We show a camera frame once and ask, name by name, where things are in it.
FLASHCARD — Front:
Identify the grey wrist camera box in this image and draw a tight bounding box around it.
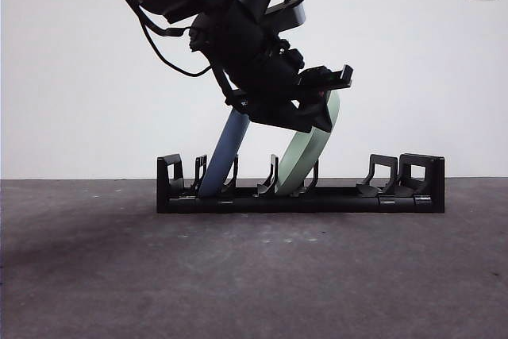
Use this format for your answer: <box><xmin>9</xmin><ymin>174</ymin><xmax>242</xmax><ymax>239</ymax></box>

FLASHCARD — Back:
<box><xmin>264</xmin><ymin>0</ymin><xmax>307</xmax><ymax>35</ymax></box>

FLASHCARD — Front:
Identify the black plate rack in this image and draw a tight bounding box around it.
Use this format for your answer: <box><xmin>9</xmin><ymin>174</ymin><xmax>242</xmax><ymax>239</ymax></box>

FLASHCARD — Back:
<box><xmin>156</xmin><ymin>152</ymin><xmax>447</xmax><ymax>214</ymax></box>

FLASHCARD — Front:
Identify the green round plate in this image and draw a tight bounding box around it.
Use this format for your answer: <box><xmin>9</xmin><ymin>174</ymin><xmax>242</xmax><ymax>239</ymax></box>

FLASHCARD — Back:
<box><xmin>273</xmin><ymin>91</ymin><xmax>342</xmax><ymax>198</ymax></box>

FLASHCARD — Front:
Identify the black cable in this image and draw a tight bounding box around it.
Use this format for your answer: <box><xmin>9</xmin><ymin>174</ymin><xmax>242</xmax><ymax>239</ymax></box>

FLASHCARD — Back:
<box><xmin>129</xmin><ymin>0</ymin><xmax>214</xmax><ymax>79</ymax></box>

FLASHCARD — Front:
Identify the blue round plate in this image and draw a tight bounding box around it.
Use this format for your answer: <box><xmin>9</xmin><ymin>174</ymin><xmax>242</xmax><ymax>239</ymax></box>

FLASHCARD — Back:
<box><xmin>198</xmin><ymin>110</ymin><xmax>252</xmax><ymax>200</ymax></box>

